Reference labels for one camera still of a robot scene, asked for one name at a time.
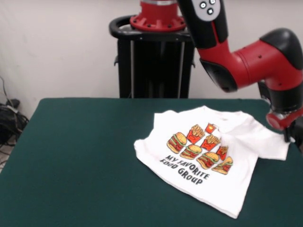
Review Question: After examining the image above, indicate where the dark green table cloth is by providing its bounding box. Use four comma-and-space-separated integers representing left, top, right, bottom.
0, 97, 303, 227

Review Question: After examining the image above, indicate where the black cable tangle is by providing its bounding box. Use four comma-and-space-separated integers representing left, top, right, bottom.
0, 75, 30, 164

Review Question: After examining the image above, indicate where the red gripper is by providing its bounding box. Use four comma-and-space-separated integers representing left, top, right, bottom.
266, 111, 303, 143

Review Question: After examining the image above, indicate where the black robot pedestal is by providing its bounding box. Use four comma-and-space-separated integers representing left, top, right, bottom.
108, 15, 197, 99

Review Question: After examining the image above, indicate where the white towel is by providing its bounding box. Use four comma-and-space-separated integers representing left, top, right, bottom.
134, 105, 291, 219

